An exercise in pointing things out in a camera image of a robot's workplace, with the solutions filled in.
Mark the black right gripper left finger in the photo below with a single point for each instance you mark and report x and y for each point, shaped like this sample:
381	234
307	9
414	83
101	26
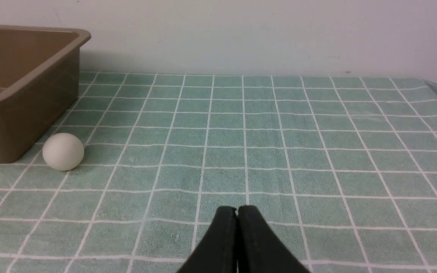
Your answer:
215	252

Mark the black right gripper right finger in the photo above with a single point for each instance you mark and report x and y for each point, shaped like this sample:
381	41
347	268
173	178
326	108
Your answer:
259	248

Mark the white table-tennis ball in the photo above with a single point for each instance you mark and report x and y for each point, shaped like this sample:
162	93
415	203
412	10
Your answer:
63	151

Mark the green checkered tablecloth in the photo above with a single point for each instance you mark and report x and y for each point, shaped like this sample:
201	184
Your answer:
343	169

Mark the brown plastic bin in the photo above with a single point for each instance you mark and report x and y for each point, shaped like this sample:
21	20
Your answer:
39	80

